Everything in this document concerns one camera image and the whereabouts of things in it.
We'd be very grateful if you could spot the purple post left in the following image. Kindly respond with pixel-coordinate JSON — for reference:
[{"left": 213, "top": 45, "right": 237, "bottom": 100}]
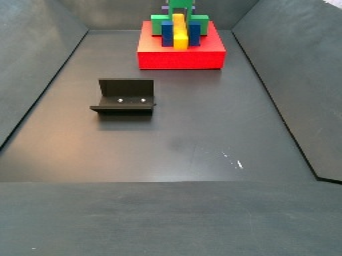
[{"left": 162, "top": 5, "right": 168, "bottom": 15}]

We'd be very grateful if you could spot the purple post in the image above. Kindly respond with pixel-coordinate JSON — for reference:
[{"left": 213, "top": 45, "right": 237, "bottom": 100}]
[
  {"left": 191, "top": 6, "right": 197, "bottom": 15},
  {"left": 162, "top": 5, "right": 168, "bottom": 15}
]

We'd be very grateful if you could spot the yellow long bar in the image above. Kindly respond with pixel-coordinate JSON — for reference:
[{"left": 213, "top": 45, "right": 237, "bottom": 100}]
[{"left": 172, "top": 13, "right": 189, "bottom": 50}]

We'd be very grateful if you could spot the purple post right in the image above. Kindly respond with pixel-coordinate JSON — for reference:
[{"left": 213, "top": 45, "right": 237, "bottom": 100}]
[{"left": 191, "top": 6, "right": 197, "bottom": 15}]

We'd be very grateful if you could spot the blue post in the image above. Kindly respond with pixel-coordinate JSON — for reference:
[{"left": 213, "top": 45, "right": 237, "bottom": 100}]
[
  {"left": 162, "top": 20, "right": 174, "bottom": 47},
  {"left": 189, "top": 21, "right": 201, "bottom": 46}
]

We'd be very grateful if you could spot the blue post right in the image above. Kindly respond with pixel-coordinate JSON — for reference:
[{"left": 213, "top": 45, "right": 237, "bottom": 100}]
[{"left": 189, "top": 21, "right": 201, "bottom": 46}]

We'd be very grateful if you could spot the green bridge-shaped block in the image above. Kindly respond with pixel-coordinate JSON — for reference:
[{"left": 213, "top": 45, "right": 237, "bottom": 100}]
[{"left": 150, "top": 0, "right": 210, "bottom": 36}]

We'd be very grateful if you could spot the red base board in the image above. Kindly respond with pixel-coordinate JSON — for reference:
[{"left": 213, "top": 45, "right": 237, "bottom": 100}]
[{"left": 136, "top": 21, "right": 227, "bottom": 70}]

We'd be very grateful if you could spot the blue post left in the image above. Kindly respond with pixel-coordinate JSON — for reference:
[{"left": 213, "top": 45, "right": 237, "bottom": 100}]
[{"left": 162, "top": 20, "right": 174, "bottom": 47}]

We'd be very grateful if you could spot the black angle fixture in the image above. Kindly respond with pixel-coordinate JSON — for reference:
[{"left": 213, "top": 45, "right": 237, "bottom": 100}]
[{"left": 90, "top": 78, "right": 155, "bottom": 114}]

